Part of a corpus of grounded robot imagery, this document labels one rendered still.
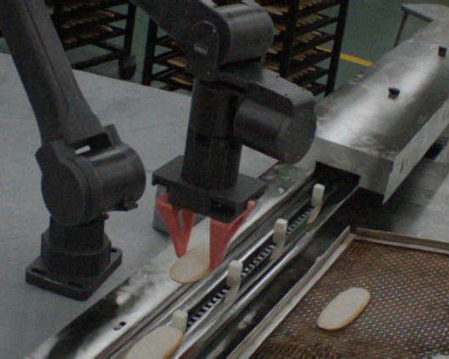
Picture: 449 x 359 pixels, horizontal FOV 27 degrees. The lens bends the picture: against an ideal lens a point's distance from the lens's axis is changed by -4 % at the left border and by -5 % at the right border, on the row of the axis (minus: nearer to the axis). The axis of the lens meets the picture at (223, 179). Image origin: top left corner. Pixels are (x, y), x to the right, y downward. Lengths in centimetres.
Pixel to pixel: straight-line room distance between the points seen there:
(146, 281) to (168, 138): 53
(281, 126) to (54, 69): 33
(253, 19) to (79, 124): 28
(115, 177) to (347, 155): 45
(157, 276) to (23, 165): 41
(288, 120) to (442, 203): 70
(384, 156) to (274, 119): 54
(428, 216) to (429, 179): 15
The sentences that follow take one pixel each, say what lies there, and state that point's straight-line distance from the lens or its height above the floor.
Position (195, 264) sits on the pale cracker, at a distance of 101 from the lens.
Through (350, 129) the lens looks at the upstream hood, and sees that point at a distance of 148.
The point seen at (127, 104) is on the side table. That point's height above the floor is 82.
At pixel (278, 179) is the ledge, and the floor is 86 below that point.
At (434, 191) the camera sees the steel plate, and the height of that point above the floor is 82.
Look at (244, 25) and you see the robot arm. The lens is 90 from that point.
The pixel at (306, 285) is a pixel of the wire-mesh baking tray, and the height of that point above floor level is 89.
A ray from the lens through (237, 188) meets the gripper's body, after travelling 97.
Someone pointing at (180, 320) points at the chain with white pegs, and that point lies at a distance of 103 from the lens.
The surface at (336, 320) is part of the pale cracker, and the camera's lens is 100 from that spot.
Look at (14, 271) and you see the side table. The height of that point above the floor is 82.
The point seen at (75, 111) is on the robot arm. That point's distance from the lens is 110.
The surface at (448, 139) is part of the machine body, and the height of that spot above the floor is 82.
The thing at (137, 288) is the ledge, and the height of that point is 86.
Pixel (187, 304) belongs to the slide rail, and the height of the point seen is 85.
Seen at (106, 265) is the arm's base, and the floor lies 84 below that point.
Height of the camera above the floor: 143
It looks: 25 degrees down
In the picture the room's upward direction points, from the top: 9 degrees clockwise
